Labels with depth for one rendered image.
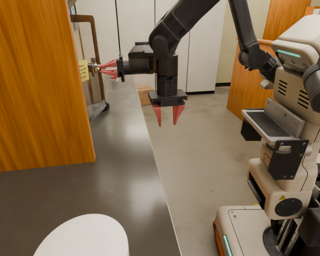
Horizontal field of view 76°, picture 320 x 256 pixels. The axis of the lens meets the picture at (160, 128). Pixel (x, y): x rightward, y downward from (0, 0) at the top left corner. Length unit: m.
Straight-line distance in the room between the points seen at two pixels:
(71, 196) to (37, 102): 0.28
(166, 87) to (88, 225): 0.36
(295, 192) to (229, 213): 0.63
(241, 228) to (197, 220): 0.43
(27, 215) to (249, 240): 1.13
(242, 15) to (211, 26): 3.22
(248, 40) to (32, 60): 0.74
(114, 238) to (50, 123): 0.45
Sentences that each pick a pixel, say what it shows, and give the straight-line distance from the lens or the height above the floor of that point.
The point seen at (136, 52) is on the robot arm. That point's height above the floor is 1.30.
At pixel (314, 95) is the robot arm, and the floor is 1.23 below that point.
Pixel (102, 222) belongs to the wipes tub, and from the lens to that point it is 0.37.
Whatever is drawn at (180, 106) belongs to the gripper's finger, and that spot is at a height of 1.16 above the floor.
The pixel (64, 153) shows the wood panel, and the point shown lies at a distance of 0.74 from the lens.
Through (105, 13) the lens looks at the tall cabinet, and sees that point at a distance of 3.79.
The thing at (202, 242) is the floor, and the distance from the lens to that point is 1.66.
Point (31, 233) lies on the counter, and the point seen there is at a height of 0.94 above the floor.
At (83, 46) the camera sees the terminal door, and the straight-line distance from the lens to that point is 0.87.
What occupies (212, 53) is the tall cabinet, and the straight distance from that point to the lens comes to 4.18.
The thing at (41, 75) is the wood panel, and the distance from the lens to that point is 0.65.
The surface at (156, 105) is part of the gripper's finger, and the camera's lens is 0.56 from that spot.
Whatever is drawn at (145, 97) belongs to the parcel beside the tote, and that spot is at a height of 0.16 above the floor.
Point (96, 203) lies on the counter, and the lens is 0.60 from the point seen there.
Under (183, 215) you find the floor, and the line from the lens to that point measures 1.77.
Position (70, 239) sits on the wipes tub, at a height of 1.09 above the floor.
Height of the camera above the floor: 1.38
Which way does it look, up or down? 28 degrees down
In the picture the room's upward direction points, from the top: straight up
